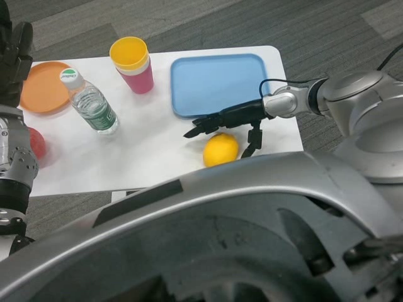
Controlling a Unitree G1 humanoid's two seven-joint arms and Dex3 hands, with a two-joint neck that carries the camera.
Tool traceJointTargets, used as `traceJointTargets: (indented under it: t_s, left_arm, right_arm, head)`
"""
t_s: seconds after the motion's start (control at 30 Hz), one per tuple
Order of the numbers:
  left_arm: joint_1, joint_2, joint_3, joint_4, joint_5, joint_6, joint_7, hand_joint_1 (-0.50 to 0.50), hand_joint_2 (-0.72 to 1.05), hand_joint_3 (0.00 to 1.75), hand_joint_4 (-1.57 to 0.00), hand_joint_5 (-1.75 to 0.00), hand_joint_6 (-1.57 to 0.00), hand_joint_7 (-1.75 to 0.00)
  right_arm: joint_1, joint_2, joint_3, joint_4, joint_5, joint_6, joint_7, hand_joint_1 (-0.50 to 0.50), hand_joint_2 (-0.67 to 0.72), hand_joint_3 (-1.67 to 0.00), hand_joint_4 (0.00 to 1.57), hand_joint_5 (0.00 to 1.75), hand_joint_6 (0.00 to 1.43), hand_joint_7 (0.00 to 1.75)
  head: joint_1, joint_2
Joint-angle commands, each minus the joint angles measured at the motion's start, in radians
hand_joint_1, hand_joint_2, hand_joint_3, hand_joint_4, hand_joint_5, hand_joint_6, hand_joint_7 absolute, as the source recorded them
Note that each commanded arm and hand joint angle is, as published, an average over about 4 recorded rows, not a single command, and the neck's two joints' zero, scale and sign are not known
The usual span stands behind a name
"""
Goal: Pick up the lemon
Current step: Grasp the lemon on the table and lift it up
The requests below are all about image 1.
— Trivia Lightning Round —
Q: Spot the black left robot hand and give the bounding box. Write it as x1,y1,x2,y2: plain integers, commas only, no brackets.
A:
0,0,34,108

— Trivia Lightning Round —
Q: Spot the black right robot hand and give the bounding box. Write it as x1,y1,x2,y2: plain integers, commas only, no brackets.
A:
183,99,274,159

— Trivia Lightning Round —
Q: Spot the yellow lemon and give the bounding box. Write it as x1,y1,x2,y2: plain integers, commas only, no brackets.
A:
203,133,239,167

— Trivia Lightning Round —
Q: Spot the orange plastic plate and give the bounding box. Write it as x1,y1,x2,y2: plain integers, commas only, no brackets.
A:
20,61,74,114

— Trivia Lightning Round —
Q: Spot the light blue plastic tray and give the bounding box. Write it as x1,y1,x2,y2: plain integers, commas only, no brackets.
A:
170,53,270,120

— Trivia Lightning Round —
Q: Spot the red apple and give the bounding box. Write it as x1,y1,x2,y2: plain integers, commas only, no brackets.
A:
27,127,47,160

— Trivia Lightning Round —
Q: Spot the silver robot chest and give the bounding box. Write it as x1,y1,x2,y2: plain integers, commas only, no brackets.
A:
0,150,403,302

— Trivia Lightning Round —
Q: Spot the clear water bottle green label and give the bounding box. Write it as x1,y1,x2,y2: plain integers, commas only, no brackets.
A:
60,67,120,135

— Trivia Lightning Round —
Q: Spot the white plastic cup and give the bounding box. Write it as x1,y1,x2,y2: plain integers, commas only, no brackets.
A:
114,59,152,76

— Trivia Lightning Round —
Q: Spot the pink plastic cup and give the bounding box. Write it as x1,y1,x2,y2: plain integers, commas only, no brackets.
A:
119,62,155,94

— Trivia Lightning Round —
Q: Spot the yellow plastic cup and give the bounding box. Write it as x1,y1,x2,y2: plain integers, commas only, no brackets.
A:
109,36,149,71

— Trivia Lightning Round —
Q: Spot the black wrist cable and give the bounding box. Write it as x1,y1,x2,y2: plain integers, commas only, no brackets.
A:
258,77,316,99

